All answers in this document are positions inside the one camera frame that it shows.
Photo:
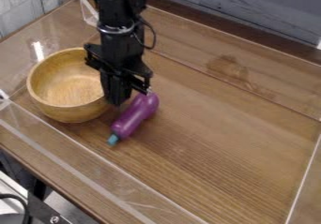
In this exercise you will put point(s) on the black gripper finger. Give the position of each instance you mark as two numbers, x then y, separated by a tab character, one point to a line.
122	89
109	82

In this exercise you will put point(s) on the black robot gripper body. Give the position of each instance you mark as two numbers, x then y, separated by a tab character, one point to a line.
119	55

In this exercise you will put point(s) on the purple toy eggplant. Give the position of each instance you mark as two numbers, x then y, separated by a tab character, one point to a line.
141	109

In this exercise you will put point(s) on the brown wooden bowl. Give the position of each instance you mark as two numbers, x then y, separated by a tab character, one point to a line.
65	87

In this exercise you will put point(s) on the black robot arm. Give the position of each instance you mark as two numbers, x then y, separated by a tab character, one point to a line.
121	15

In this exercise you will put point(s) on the clear acrylic corner bracket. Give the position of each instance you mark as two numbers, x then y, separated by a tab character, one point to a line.
90	14

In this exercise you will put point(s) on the clear acrylic tray wall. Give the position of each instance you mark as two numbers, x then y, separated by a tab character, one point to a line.
229	155

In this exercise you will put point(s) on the black metal table bracket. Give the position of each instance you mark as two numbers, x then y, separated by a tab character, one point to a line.
43	213

